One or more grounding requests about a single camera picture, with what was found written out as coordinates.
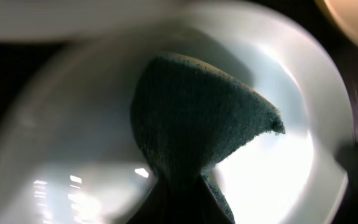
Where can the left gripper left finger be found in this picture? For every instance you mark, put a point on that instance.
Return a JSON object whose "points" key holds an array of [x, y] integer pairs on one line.
{"points": [[155, 207]]}

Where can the mint plate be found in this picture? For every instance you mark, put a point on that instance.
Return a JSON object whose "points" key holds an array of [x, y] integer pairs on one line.
{"points": [[27, 20], [67, 153]]}

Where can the yellow plate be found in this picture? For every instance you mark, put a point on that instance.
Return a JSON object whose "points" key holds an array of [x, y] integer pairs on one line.
{"points": [[343, 14]]}

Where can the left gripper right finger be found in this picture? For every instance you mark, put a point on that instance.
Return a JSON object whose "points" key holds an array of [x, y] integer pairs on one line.
{"points": [[210, 210]]}

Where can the green yellow sponge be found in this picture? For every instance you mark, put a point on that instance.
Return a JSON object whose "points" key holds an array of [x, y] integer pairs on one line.
{"points": [[187, 117]]}

